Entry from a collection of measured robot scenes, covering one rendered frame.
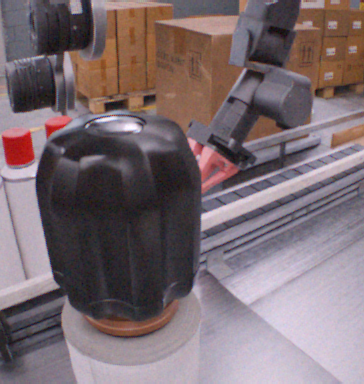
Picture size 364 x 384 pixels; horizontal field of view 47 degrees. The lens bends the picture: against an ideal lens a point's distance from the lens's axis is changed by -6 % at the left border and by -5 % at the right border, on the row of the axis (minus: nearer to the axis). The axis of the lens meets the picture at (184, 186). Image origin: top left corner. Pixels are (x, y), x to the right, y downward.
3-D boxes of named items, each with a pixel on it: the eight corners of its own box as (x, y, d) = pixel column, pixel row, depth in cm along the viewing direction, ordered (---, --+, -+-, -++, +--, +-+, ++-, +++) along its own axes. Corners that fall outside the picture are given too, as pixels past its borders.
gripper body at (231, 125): (227, 151, 59) (255, 104, 58) (183, 128, 66) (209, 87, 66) (252, 169, 63) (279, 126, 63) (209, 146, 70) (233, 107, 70)
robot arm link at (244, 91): (263, 80, 68) (240, 60, 64) (292, 89, 62) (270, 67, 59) (240, 117, 68) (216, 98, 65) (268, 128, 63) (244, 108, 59)
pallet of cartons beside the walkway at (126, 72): (177, 100, 409) (176, 5, 367) (93, 116, 372) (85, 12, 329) (126, 74, 500) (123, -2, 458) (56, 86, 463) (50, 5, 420)
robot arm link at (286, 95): (278, 35, 65) (234, 26, 60) (334, 44, 56) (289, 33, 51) (265, 110, 69) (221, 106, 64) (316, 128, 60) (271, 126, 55)
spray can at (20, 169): (26, 295, 52) (-9, 144, 42) (24, 270, 57) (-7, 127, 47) (66, 287, 54) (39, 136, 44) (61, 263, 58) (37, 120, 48)
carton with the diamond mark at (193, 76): (208, 163, 92) (211, 34, 79) (156, 128, 111) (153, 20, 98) (309, 137, 106) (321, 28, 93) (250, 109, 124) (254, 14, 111)
